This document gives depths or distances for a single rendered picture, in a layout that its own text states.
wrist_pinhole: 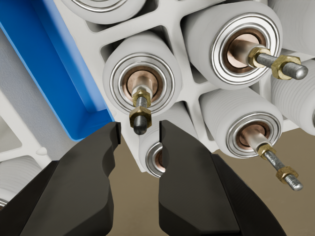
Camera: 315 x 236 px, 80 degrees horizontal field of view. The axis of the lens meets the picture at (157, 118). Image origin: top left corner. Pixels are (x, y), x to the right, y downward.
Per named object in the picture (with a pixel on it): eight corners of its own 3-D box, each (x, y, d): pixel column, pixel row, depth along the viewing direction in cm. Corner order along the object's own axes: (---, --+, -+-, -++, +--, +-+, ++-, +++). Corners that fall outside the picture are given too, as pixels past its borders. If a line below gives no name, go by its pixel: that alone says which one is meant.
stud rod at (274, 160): (254, 146, 25) (293, 193, 19) (253, 140, 25) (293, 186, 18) (262, 143, 25) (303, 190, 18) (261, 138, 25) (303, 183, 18)
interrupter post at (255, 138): (262, 128, 26) (277, 142, 23) (254, 142, 27) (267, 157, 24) (247, 125, 26) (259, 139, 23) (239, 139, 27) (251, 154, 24)
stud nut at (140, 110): (152, 125, 16) (152, 131, 15) (131, 127, 16) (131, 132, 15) (150, 104, 15) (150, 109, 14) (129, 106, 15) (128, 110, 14)
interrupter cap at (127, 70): (101, 59, 21) (99, 60, 20) (168, 44, 20) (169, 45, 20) (120, 118, 24) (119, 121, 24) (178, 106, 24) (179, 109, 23)
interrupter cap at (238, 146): (288, 115, 25) (292, 117, 25) (262, 158, 29) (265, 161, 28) (237, 105, 24) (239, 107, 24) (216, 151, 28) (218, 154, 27)
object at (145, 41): (114, 35, 36) (87, 52, 20) (163, 25, 35) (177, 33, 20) (127, 83, 40) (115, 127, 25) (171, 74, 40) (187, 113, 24)
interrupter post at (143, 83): (130, 77, 22) (127, 86, 19) (150, 72, 22) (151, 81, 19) (135, 96, 23) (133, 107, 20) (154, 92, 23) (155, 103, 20)
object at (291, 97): (283, 40, 38) (382, 58, 22) (292, 80, 42) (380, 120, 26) (237, 64, 40) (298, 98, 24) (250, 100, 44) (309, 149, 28)
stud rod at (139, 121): (147, 96, 20) (147, 135, 14) (138, 97, 20) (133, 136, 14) (146, 87, 20) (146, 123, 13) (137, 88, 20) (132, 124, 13)
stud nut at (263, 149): (257, 157, 24) (261, 161, 23) (256, 147, 23) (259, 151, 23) (273, 152, 24) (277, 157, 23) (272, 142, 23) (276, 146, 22)
